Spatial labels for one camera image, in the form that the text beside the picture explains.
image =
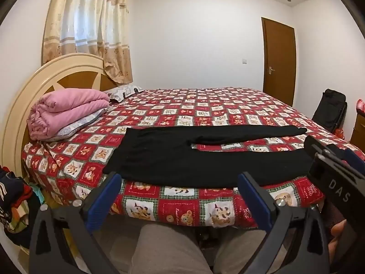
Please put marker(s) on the cream wooden headboard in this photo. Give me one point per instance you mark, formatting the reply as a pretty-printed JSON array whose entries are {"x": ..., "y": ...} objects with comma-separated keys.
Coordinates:
[{"x": 17, "y": 114}]

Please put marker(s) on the person's right leg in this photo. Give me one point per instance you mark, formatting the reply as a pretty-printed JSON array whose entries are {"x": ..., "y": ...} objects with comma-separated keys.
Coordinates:
[{"x": 242, "y": 251}]

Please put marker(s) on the person's left leg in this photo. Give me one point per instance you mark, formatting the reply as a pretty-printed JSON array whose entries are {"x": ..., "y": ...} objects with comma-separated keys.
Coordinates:
[{"x": 165, "y": 248}]

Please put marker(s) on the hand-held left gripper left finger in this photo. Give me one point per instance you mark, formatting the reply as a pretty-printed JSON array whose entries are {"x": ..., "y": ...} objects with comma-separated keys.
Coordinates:
[{"x": 100, "y": 202}]

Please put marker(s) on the grey patterned pillow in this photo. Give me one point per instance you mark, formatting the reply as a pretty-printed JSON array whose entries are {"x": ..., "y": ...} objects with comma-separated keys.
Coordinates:
[
  {"x": 122, "y": 91},
  {"x": 77, "y": 124}
]

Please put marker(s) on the red patterned cloth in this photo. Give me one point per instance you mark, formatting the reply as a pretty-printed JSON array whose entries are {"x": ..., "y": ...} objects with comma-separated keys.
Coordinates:
[{"x": 361, "y": 106}]

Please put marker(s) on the folded pink blanket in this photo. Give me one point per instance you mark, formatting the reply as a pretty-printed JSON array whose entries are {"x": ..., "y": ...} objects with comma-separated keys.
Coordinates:
[{"x": 62, "y": 105}]

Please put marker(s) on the wooden cabinet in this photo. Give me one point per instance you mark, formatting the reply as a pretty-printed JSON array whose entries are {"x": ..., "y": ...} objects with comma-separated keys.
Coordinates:
[{"x": 360, "y": 134}]

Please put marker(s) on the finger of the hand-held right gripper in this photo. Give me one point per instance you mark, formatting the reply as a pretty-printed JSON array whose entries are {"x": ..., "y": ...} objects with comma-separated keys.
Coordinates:
[
  {"x": 355, "y": 155},
  {"x": 313, "y": 145}
]

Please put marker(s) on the beige patterned curtain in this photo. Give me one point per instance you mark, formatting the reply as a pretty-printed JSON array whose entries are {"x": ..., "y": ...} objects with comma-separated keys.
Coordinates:
[{"x": 85, "y": 20}]

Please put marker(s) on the red bag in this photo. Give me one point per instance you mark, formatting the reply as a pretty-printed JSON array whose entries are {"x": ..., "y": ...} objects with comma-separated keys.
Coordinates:
[{"x": 340, "y": 134}]

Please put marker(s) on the brown wooden door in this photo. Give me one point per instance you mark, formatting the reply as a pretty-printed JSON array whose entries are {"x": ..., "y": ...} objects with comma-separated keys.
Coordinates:
[{"x": 278, "y": 62}]

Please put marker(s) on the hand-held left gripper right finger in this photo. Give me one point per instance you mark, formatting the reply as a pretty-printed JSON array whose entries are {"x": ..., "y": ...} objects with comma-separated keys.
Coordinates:
[{"x": 256, "y": 199}]

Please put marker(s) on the black pants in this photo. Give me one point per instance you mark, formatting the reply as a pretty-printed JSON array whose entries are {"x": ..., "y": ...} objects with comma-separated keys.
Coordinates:
[{"x": 171, "y": 162}]

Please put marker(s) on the person's leg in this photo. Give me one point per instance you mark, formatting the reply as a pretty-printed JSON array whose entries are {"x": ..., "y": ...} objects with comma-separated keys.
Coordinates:
[
  {"x": 165, "y": 248},
  {"x": 242, "y": 251}
]

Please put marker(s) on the person's right hand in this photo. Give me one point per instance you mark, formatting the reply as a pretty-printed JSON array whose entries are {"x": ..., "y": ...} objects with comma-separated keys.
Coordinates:
[{"x": 338, "y": 228}]

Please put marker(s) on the pile of colourful clothes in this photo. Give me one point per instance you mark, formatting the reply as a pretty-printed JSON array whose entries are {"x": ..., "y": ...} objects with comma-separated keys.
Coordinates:
[{"x": 14, "y": 199}]

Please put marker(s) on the red checked bedsheet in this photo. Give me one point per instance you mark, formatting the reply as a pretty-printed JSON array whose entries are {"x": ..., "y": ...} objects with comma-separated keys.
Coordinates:
[{"x": 171, "y": 102}]

